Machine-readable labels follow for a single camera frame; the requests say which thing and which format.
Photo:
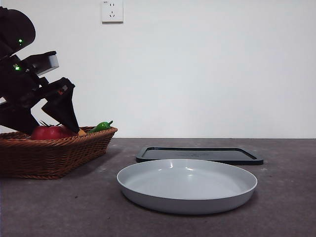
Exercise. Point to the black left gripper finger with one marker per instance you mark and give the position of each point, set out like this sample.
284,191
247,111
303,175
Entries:
61,108
19,118

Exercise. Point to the red tomato with green stem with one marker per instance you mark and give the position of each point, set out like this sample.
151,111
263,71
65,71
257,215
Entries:
47,133

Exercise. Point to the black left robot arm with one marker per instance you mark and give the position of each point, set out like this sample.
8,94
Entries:
14,27

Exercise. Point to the orange round fruit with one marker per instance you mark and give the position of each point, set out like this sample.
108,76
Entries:
82,133

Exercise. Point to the green chili pepper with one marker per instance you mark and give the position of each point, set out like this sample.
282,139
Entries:
100,127

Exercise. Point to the brown wicker basket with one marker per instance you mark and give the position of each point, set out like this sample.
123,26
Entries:
49,158

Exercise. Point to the grey round plate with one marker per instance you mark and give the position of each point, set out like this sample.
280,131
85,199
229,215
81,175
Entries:
187,187

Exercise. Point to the black rectangular tray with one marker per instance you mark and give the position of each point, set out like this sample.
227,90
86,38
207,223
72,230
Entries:
222,155

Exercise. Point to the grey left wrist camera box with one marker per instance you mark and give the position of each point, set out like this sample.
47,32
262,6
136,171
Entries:
49,63

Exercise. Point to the white wall socket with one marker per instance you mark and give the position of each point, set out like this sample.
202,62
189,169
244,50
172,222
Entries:
112,12

